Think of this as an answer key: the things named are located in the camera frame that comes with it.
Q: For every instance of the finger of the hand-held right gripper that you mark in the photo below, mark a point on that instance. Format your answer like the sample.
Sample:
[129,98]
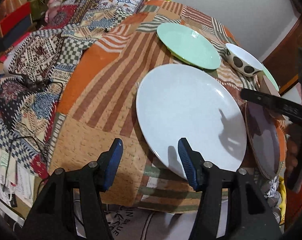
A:
[271,101]

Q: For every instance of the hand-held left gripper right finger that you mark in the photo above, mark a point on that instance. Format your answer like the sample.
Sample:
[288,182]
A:
[188,163]

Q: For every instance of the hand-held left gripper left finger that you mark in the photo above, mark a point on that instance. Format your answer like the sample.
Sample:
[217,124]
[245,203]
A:
[114,161]

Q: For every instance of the brown plate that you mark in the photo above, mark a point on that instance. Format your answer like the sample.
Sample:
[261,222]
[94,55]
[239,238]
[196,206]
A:
[263,140]

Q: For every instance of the large white plate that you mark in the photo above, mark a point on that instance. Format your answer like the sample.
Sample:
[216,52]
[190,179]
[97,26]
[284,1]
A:
[186,105]

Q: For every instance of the person's right hand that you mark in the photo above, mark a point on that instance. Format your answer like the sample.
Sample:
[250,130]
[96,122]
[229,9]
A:
[292,150]

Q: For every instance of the pinkish tan block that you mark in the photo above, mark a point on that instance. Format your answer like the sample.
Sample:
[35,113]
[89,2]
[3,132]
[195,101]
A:
[268,87]

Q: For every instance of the light green plate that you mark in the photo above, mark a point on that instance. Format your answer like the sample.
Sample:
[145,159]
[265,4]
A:
[271,79]
[188,45]

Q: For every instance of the white black-dotted bowl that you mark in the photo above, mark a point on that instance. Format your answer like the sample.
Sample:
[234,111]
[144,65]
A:
[241,63]

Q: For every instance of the wooden door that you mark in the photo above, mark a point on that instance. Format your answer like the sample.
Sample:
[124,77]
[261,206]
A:
[291,45]

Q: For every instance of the white printed cloth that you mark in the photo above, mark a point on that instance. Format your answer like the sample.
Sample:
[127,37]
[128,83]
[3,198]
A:
[131,222]

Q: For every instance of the orange striped blanket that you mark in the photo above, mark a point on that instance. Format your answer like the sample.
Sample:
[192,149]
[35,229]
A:
[103,92]

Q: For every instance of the printed paper sheets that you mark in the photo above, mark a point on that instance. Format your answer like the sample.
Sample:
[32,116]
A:
[13,180]

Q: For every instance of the patchwork patterned quilt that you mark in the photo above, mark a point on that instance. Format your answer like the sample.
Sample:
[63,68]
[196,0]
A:
[40,50]

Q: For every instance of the pink rabbit toy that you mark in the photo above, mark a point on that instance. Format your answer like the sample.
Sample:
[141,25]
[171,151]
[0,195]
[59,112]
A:
[53,5]

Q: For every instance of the green box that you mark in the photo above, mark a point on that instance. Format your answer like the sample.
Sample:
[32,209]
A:
[40,5]

